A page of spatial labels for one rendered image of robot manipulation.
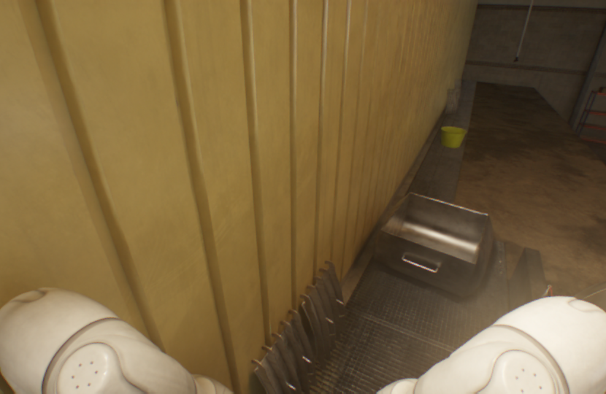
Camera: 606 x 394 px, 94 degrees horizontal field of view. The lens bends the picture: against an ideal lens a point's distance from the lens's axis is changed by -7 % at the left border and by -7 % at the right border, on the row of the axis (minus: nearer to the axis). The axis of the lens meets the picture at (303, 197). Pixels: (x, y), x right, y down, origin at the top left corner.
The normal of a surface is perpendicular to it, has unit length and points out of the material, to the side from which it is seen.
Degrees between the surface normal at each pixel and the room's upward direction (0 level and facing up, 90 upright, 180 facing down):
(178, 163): 90
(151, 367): 62
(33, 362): 46
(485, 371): 55
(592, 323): 15
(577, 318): 3
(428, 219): 90
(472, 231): 92
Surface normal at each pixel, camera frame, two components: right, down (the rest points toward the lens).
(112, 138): 0.88, 0.24
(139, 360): 0.79, -0.61
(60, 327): 0.14, -0.81
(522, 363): 0.00, -0.55
